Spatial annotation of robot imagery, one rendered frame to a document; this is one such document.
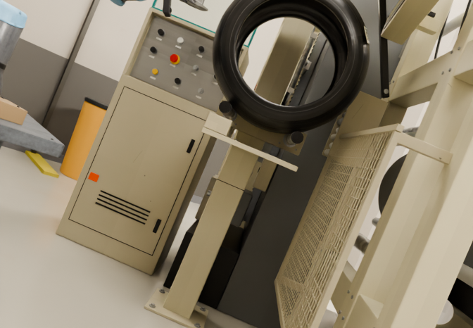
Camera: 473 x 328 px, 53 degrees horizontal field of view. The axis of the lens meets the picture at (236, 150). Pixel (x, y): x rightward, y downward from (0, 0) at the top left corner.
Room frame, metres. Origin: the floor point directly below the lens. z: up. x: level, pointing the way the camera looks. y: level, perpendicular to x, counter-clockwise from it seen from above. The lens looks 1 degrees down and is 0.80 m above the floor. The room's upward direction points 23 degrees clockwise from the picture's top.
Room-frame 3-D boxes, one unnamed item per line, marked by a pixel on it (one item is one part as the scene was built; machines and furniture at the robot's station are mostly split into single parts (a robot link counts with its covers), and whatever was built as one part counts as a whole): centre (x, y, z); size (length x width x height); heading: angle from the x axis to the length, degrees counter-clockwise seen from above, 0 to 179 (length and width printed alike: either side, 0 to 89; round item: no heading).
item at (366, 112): (2.08, -0.44, 1.05); 0.20 x 0.15 x 0.30; 178
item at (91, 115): (4.08, 1.15, 0.33); 0.43 x 0.42 x 0.66; 129
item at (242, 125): (2.05, -0.05, 0.90); 0.40 x 0.03 x 0.10; 88
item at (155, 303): (2.13, -0.04, 0.01); 0.27 x 0.27 x 0.02; 88
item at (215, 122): (1.88, 0.09, 0.83); 0.36 x 0.09 x 0.06; 178
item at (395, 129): (1.63, -0.37, 0.65); 0.90 x 0.02 x 0.70; 178
